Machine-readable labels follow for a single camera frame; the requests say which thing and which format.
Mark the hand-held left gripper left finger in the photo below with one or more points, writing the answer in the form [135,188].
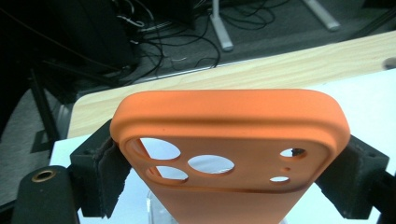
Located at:
[96,174]

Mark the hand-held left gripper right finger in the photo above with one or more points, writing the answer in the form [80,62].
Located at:
[355,180]

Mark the orange phone case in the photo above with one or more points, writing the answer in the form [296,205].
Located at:
[233,112]

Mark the clear plastic tray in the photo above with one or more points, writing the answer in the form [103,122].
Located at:
[152,208]

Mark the black metal stand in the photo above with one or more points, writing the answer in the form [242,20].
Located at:
[43,105]

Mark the white metal desk frame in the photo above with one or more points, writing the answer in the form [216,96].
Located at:
[222,34]

